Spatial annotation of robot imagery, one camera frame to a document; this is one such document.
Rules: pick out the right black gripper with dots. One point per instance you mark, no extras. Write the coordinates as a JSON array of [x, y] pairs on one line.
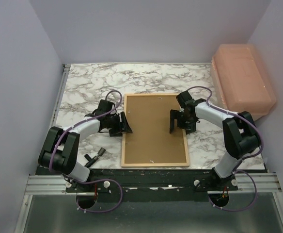
[[189, 127]]

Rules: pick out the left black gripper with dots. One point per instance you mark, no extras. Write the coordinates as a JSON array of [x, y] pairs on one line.
[[124, 127]]

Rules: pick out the brown cardboard backing board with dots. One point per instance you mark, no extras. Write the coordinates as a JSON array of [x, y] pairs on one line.
[[153, 128]]

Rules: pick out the light wooden picture frame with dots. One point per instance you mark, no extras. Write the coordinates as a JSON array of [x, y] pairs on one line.
[[153, 163]]

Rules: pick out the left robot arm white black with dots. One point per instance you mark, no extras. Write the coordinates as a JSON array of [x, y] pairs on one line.
[[60, 149]]

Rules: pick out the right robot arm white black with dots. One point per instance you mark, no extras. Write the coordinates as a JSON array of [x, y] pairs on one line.
[[239, 131]]

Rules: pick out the translucent pink plastic box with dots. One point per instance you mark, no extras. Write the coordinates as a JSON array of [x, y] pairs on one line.
[[241, 81]]

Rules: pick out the black T-handle tool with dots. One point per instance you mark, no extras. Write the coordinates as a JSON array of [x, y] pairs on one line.
[[90, 160]]

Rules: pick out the black mounting base rail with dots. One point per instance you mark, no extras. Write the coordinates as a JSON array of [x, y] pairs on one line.
[[151, 185]]

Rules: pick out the aluminium extrusion rail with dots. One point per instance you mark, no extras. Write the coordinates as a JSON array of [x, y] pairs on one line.
[[45, 185]]

